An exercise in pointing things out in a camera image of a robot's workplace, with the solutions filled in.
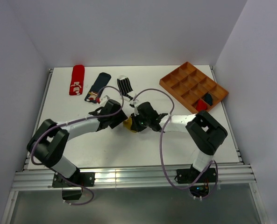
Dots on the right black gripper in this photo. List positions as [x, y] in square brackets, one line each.
[136, 126]

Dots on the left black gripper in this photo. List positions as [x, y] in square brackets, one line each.
[121, 117]

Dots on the yellow sock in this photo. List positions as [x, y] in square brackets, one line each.
[128, 124]

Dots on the black white striped sock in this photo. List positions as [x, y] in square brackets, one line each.
[125, 87]

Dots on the red sock with santa pattern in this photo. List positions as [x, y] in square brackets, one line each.
[201, 106]

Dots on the plain navy ankle sock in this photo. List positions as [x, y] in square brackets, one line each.
[208, 99]

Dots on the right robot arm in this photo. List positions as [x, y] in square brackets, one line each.
[206, 132]

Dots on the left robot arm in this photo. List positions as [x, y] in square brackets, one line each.
[49, 141]

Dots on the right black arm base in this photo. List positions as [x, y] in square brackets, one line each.
[188, 175]

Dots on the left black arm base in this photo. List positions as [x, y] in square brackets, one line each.
[73, 189]

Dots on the navy sock with bear pattern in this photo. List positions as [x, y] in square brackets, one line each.
[96, 89]

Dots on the red sock with white figure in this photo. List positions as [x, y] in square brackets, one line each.
[77, 80]

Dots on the orange compartment tray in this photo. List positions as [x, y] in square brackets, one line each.
[187, 85]

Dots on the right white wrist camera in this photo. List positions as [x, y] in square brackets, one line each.
[134, 103]

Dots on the aluminium front rail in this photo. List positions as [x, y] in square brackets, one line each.
[114, 178]

